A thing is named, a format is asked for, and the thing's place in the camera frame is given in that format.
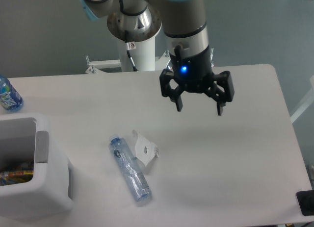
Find clear plastic bottle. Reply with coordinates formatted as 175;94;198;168
108;134;152;202

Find white paper wrapper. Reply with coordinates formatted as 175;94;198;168
132;130;159;167

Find black device at table edge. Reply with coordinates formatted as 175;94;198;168
296;190;314;216

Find white pedestal foot bracket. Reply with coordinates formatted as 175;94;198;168
85;55;121;74

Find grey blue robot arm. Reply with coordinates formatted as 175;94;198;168
79;0;235;114

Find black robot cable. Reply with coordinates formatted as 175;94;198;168
124;30;138;72

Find blue labelled drink bottle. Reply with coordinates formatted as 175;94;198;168
0;75;24;112

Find colourful snack wrappers in bin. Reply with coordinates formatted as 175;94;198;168
0;161;34;186

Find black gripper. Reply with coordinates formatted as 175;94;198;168
159;45;235;116

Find white table leg frame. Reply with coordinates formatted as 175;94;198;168
290;76;314;123

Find white trash can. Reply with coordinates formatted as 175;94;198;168
0;113;73;219

